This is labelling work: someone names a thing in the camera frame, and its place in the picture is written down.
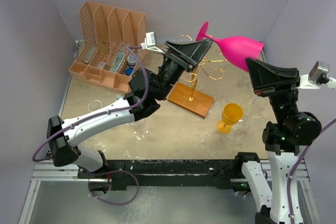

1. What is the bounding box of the gold wire glass rack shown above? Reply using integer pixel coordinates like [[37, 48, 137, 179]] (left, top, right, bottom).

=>
[[176, 34, 228, 101]]

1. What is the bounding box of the blue bottle cap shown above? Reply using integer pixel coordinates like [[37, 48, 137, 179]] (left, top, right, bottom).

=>
[[125, 67, 133, 76]]

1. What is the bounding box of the peach plastic file organizer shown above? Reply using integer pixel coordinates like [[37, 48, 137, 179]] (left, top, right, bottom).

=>
[[69, 1, 147, 93]]

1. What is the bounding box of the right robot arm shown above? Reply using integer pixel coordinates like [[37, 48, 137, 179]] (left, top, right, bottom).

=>
[[233, 58, 322, 223]]

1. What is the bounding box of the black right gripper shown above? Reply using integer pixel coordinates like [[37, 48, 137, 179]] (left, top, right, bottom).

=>
[[245, 55, 300, 125]]

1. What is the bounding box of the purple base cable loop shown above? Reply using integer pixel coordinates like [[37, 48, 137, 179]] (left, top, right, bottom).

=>
[[88, 169, 140, 206]]

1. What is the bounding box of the round blue patterned tin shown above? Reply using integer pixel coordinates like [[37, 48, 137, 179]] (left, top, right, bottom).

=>
[[127, 55, 137, 67]]

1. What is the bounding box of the clear glass at left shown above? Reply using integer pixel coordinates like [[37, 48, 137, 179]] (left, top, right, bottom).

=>
[[87, 100, 103, 112]]

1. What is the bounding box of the yellow plastic wine glass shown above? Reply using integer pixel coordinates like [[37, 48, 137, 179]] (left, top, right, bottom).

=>
[[216, 103, 244, 134]]

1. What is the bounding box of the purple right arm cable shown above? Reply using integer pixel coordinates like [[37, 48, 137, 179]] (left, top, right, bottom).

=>
[[287, 118, 336, 224]]

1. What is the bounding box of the blue toothbrush package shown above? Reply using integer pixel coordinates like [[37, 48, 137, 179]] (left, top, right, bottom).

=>
[[109, 42, 124, 72]]

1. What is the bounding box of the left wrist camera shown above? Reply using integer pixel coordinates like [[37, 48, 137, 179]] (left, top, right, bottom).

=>
[[140, 31, 164, 54]]

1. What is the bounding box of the clear glass near right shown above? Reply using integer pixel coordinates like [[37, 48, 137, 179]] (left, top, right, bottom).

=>
[[238, 97, 268, 129]]

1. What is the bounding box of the wooden rack base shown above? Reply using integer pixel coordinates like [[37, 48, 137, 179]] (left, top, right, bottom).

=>
[[168, 82, 214, 119]]

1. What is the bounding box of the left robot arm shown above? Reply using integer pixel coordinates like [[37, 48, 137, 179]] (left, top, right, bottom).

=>
[[47, 39, 213, 178]]

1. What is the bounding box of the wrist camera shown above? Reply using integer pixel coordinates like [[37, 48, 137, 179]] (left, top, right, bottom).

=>
[[298, 60, 335, 90], [140, 31, 164, 54]]

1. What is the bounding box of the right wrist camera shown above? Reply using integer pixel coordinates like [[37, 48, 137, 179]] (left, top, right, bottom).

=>
[[298, 60, 335, 90]]

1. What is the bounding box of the pink plastic wine glass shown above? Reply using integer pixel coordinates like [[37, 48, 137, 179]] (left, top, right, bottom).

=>
[[196, 22, 264, 72]]

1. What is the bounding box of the grey box with red label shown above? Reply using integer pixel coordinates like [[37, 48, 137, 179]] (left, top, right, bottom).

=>
[[83, 46, 97, 64]]

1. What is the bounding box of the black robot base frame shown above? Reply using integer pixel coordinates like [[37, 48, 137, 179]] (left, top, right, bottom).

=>
[[78, 155, 250, 191]]

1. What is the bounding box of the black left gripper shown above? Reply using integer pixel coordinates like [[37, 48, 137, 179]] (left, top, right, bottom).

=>
[[154, 39, 212, 101]]

